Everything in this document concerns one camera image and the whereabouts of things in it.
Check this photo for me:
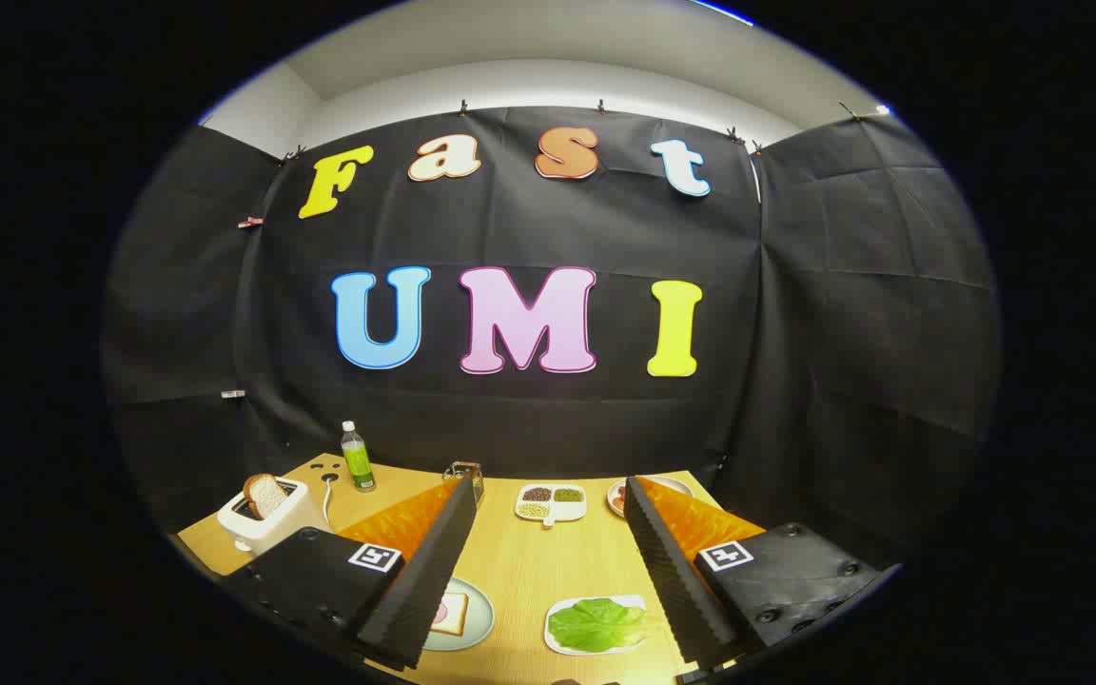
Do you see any metal wire utensil holder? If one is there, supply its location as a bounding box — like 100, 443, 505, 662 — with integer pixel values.
443, 461, 485, 505

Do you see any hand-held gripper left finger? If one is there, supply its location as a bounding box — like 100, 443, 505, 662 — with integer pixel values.
221, 476, 480, 673

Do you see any green lettuce leaf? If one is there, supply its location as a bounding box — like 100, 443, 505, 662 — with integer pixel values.
548, 597, 649, 655

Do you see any square toast slice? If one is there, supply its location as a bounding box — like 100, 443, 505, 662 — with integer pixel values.
431, 592, 469, 636

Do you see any black backdrop cloth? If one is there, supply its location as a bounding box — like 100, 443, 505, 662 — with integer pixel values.
101, 105, 1001, 572

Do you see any round-topped white bread slice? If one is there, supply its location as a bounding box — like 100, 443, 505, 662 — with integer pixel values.
243, 473, 290, 520

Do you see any white square plate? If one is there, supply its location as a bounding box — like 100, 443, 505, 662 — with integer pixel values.
544, 595, 649, 657

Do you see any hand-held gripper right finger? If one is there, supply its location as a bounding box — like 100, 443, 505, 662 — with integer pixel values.
622, 474, 903, 673

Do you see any green label plastic bottle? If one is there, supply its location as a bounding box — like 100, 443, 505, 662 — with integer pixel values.
340, 421, 378, 493

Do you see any light green round plate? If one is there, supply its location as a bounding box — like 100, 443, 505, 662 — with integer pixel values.
421, 577, 496, 652

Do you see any white toaster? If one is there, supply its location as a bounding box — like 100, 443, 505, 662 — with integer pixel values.
217, 479, 332, 556

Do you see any white oval plate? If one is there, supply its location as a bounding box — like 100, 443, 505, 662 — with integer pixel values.
607, 476, 695, 519

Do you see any white divided dish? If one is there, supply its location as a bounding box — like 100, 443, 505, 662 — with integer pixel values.
515, 483, 588, 527

